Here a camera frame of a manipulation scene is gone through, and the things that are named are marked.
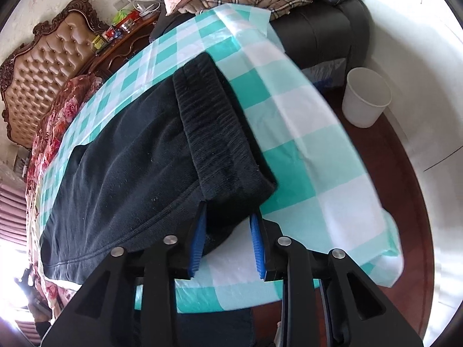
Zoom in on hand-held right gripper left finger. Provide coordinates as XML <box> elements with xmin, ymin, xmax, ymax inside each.
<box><xmin>41</xmin><ymin>202</ymin><xmax>208</xmax><ymax>347</ymax></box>

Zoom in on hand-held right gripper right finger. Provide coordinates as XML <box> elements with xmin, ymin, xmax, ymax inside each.
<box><xmin>249</xmin><ymin>213</ymin><xmax>425</xmax><ymax>347</ymax></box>

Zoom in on black pants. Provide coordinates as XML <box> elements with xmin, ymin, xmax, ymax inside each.
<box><xmin>39</xmin><ymin>53</ymin><xmax>278</xmax><ymax>285</ymax></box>

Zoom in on person's dark blue clothing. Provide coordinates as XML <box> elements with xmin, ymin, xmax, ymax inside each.
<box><xmin>177</xmin><ymin>307</ymin><xmax>254</xmax><ymax>347</ymax></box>

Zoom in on teal white checked tablecloth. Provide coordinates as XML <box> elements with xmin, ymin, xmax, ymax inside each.
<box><xmin>36</xmin><ymin>3</ymin><xmax>405</xmax><ymax>313</ymax></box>

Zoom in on white waste bin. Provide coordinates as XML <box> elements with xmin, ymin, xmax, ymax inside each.
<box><xmin>342</xmin><ymin>67</ymin><xmax>392</xmax><ymax>128</ymax></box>

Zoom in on blue plastic bag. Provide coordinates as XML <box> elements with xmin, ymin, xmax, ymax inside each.
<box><xmin>304</xmin><ymin>58</ymin><xmax>348</xmax><ymax>89</ymax></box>

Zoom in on red floral bedding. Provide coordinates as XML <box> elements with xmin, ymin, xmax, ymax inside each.
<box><xmin>25</xmin><ymin>73</ymin><xmax>105</xmax><ymax>319</ymax></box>

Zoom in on pink curtain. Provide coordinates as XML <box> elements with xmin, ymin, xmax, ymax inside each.
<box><xmin>0</xmin><ymin>182</ymin><xmax>27</xmax><ymax>250</ymax></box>

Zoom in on dark wooden nightstand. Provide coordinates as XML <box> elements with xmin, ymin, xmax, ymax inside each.
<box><xmin>78</xmin><ymin>12</ymin><xmax>160</xmax><ymax>80</ymax></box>

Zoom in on black leather armchair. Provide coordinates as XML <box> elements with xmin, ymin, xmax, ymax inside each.
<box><xmin>145</xmin><ymin>0</ymin><xmax>371</xmax><ymax>71</ymax></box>

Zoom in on carved tufted leather headboard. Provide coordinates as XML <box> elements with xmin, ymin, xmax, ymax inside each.
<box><xmin>0</xmin><ymin>0</ymin><xmax>109</xmax><ymax>149</ymax></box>

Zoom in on green packet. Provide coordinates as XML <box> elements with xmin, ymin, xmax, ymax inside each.
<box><xmin>112</xmin><ymin>7</ymin><xmax>133</xmax><ymax>24</ymax></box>

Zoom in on white charger with cable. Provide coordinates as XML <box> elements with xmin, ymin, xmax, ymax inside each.
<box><xmin>132</xmin><ymin>2</ymin><xmax>160</xmax><ymax>17</ymax></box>

